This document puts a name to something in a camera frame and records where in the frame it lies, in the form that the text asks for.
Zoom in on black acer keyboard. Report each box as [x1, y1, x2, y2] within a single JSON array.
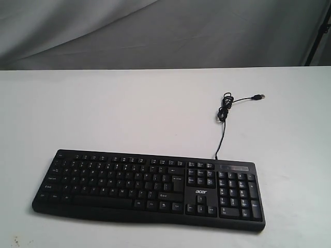
[[32, 150, 266, 232]]

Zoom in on grey backdrop cloth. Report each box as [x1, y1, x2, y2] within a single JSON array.
[[1, 1, 330, 70]]

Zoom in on black tripod stand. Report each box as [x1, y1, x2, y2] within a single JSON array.
[[302, 1, 330, 66]]

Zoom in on black keyboard usb cable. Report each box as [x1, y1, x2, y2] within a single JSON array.
[[214, 92, 266, 161]]

